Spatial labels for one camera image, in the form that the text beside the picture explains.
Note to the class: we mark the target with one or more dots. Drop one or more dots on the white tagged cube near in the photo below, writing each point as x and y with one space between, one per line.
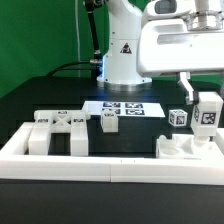
177 117

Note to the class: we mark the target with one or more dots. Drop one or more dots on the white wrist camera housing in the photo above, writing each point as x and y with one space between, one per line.
165 9

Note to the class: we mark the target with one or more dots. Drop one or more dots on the white U-shaped obstacle frame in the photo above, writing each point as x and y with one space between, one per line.
16 163

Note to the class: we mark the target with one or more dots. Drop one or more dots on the white chair seat part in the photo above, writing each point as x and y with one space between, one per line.
184 146

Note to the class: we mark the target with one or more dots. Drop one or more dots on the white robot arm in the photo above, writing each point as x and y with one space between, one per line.
119 71

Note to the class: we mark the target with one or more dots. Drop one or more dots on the white marker sheet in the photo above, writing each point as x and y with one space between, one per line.
129 109

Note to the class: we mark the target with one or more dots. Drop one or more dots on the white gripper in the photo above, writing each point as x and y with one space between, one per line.
166 46

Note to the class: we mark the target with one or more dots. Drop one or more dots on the white chair back part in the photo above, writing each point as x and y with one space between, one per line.
49 122

